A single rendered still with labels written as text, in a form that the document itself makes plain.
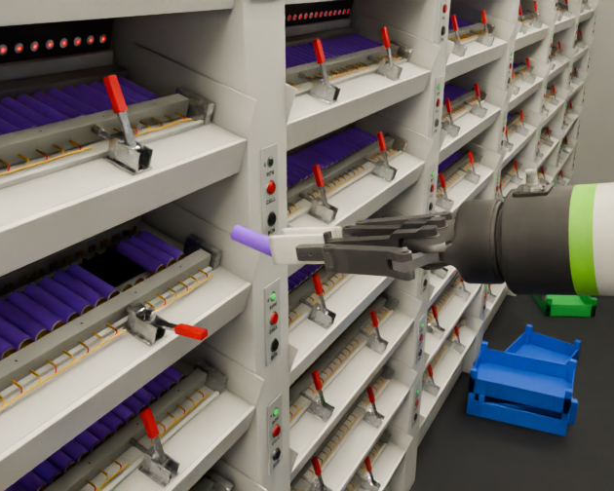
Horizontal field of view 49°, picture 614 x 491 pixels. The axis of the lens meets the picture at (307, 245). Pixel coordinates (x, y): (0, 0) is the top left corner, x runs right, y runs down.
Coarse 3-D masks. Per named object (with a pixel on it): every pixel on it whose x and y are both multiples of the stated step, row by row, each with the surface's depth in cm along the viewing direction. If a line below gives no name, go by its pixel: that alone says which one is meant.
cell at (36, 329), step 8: (0, 304) 69; (8, 304) 70; (0, 312) 69; (8, 312) 69; (16, 312) 69; (8, 320) 69; (16, 320) 68; (24, 320) 68; (32, 320) 69; (24, 328) 68; (32, 328) 68; (40, 328) 68; (32, 336) 68
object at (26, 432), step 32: (160, 224) 93; (192, 224) 90; (224, 256) 89; (256, 256) 87; (224, 288) 86; (192, 320) 79; (224, 320) 86; (96, 352) 70; (128, 352) 72; (160, 352) 74; (32, 384) 64; (64, 384) 65; (96, 384) 67; (128, 384) 71; (0, 416) 60; (32, 416) 61; (64, 416) 62; (96, 416) 68; (0, 448) 58; (32, 448) 60; (0, 480) 58
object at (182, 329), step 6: (156, 312) 73; (150, 318) 73; (156, 324) 73; (162, 324) 73; (168, 324) 73; (174, 324) 73; (180, 324) 72; (186, 324) 72; (174, 330) 72; (180, 330) 71; (186, 330) 71; (192, 330) 71; (198, 330) 71; (204, 330) 71; (186, 336) 71; (192, 336) 71; (198, 336) 70; (204, 336) 71
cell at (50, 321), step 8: (16, 296) 71; (24, 296) 71; (16, 304) 71; (24, 304) 71; (32, 304) 71; (24, 312) 70; (32, 312) 70; (40, 312) 70; (48, 312) 70; (40, 320) 70; (48, 320) 70; (56, 320) 70; (48, 328) 69
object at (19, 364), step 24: (192, 264) 84; (144, 288) 78; (168, 288) 81; (192, 288) 83; (96, 312) 72; (120, 312) 74; (48, 336) 67; (72, 336) 68; (96, 336) 71; (0, 360) 62; (24, 360) 63; (48, 360) 66; (72, 360) 67; (0, 384) 61; (0, 408) 60
